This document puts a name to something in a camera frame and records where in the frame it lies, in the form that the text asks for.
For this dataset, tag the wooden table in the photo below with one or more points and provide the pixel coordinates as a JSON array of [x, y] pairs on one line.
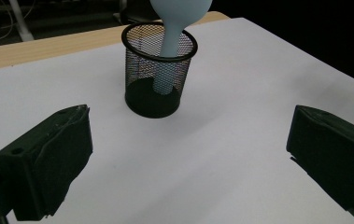
[[40, 49]]

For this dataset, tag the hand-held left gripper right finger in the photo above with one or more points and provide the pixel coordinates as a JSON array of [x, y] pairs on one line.
[[336, 158]]

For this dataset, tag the light blue hairbrush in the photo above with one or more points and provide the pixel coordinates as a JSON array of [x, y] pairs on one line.
[[177, 9]]

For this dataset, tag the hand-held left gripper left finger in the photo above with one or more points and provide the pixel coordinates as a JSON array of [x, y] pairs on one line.
[[50, 161]]

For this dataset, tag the white table mat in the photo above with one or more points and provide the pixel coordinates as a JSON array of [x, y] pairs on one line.
[[212, 155]]

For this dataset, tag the black mesh cup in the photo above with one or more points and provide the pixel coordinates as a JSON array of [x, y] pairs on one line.
[[146, 99]]

